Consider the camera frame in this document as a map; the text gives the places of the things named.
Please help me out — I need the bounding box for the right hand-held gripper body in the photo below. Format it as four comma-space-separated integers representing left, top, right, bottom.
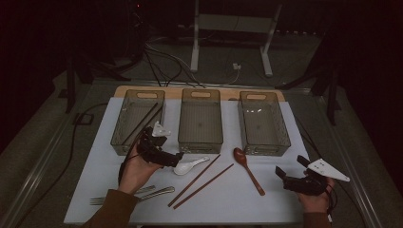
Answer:
282, 158, 351, 196

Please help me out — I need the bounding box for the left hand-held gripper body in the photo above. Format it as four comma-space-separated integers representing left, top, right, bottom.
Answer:
136, 122, 179, 167

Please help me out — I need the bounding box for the white ceramic spoon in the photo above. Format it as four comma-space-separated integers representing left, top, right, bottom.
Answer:
173, 156, 211, 177

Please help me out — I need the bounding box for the clear grey plastic bin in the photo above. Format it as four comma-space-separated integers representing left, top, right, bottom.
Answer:
237, 90, 292, 157
177, 87, 224, 155
109, 88, 166, 157

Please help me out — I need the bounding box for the brown wooden spoon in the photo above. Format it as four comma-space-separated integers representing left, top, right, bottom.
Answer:
233, 146, 266, 197

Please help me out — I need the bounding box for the silver metal fork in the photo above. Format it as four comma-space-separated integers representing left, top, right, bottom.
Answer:
89, 184, 157, 206

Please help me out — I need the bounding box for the person's right hand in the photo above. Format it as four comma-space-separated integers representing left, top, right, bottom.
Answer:
297, 177, 336, 215

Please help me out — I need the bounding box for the person's left hand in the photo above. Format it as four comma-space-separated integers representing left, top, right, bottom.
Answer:
117, 147, 162, 195

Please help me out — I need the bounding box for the light wooden board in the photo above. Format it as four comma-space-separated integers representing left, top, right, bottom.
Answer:
113, 85, 286, 103

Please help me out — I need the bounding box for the white table mat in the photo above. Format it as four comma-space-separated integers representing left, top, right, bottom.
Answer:
63, 96, 312, 226

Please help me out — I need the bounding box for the black floor stand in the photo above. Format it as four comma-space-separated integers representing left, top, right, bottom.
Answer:
275, 31, 344, 126
65, 53, 131, 115

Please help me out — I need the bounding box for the white metal stand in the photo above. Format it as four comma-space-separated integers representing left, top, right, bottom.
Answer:
189, 0, 283, 79

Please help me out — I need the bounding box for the dark equipment tower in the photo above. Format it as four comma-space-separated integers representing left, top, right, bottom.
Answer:
125, 0, 150, 66

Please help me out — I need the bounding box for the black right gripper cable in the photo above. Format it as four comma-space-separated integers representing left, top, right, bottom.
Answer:
294, 117, 370, 228

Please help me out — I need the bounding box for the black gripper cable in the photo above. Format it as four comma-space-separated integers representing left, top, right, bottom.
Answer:
13, 102, 142, 228
294, 117, 370, 228

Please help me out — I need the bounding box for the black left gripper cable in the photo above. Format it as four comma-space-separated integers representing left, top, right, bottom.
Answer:
13, 102, 142, 228

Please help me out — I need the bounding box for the black square frame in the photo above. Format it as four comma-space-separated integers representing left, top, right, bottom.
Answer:
73, 112, 95, 126

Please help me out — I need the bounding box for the bundle of floor cables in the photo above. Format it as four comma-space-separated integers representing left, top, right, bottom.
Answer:
144, 41, 207, 89

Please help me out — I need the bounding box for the white plug with cable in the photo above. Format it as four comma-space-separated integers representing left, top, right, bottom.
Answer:
221, 62, 242, 86

